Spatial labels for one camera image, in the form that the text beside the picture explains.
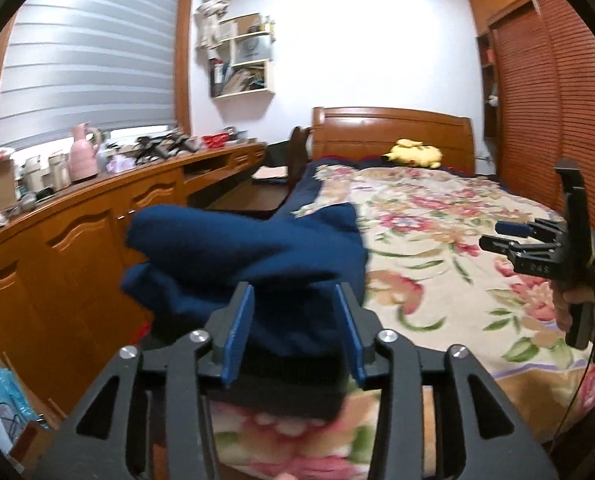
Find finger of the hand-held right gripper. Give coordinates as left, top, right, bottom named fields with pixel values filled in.
left=479, top=235, right=561, bottom=261
left=495, top=218, right=566, bottom=241

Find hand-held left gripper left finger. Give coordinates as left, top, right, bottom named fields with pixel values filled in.
left=45, top=282, right=256, bottom=480

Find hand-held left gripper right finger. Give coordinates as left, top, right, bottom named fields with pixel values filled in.
left=335, top=282, right=561, bottom=480

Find blue suit jacket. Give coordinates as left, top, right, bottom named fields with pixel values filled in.
left=120, top=201, right=371, bottom=361

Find black cloth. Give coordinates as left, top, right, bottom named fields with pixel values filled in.
left=208, top=345, right=351, bottom=423

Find floral blanket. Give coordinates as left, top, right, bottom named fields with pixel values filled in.
left=210, top=162, right=595, bottom=480

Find yellow plush toy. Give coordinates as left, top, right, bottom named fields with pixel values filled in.
left=381, top=138, right=443, bottom=170

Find wooden louvered wardrobe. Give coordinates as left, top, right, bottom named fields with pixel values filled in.
left=467, top=0, right=595, bottom=256

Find beige chair cushion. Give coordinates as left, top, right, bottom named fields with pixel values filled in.
left=252, top=165, right=288, bottom=186

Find wooden bed headboard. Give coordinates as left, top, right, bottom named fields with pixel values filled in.
left=310, top=106, right=475, bottom=176

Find person's dark clothing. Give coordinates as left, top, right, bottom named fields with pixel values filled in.
left=540, top=365, right=595, bottom=480

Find dark wooden chair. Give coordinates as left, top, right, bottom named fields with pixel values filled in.
left=250, top=126, right=314, bottom=196

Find wooden desk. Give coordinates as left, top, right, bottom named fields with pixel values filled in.
left=0, top=141, right=291, bottom=431

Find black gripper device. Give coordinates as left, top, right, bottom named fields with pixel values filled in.
left=165, top=130, right=203, bottom=156
left=135, top=135, right=171, bottom=163

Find pink vase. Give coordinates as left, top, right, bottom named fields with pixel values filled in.
left=70, top=122, right=101, bottom=183

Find silver thermos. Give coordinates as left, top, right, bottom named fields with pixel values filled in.
left=48, top=152, right=71, bottom=191

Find blue patterned plastic bag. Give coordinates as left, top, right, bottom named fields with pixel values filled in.
left=0, top=360, right=33, bottom=453

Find stack of papers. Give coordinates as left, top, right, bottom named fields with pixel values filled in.
left=225, top=67, right=266, bottom=95

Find black binders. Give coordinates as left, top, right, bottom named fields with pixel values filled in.
left=210, top=60, right=226, bottom=97

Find grey paper bag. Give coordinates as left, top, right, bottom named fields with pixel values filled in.
left=232, top=32, right=271, bottom=66

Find grey window blind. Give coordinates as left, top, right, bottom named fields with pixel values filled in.
left=0, top=0, right=183, bottom=151

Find black cable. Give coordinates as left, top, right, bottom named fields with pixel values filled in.
left=547, top=285, right=595, bottom=456

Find white wall shelf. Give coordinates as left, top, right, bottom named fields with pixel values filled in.
left=208, top=12, right=277, bottom=100

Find wooden window frame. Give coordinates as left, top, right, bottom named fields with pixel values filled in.
left=0, top=0, right=198, bottom=153

